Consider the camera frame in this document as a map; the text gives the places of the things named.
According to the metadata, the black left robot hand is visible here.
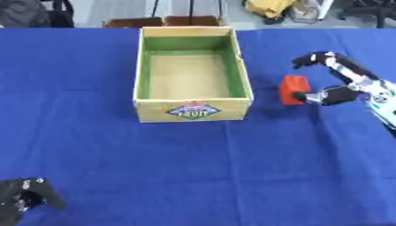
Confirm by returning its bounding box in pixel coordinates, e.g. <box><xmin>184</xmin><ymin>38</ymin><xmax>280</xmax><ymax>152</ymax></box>
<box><xmin>0</xmin><ymin>177</ymin><xmax>68</xmax><ymax>226</ymax></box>

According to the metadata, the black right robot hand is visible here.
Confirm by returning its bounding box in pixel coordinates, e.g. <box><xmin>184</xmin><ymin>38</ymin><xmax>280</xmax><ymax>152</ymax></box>
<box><xmin>291</xmin><ymin>50</ymin><xmax>383</xmax><ymax>107</ymax></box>

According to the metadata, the tan cardboard box green inside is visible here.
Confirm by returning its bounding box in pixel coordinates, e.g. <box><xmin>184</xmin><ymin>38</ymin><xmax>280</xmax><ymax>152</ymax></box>
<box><xmin>131</xmin><ymin>26</ymin><xmax>255</xmax><ymax>124</ymax></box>

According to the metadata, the brown cardboard box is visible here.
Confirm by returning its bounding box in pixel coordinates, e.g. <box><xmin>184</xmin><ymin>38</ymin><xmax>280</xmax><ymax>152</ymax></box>
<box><xmin>100</xmin><ymin>15</ymin><xmax>226</xmax><ymax>29</ymax></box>

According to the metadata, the red rectangular block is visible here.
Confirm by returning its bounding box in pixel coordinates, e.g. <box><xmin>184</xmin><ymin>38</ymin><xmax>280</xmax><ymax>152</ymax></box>
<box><xmin>278</xmin><ymin>75</ymin><xmax>313</xmax><ymax>107</ymax></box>

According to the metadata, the black office chair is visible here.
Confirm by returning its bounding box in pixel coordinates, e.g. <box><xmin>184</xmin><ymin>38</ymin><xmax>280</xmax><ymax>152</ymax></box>
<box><xmin>337</xmin><ymin>0</ymin><xmax>396</xmax><ymax>29</ymax></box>

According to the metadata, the yellow bag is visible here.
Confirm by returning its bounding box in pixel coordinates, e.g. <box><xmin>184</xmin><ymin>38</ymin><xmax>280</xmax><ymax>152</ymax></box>
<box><xmin>242</xmin><ymin>0</ymin><xmax>301</xmax><ymax>19</ymax></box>

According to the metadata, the black tripod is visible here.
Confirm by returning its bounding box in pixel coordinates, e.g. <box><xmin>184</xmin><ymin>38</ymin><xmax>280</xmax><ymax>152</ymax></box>
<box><xmin>149</xmin><ymin>0</ymin><xmax>225</xmax><ymax>19</ymax></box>

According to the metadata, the dark bag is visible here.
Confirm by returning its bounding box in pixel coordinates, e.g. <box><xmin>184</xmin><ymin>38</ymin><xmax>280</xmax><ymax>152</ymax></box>
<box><xmin>0</xmin><ymin>0</ymin><xmax>76</xmax><ymax>28</ymax></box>

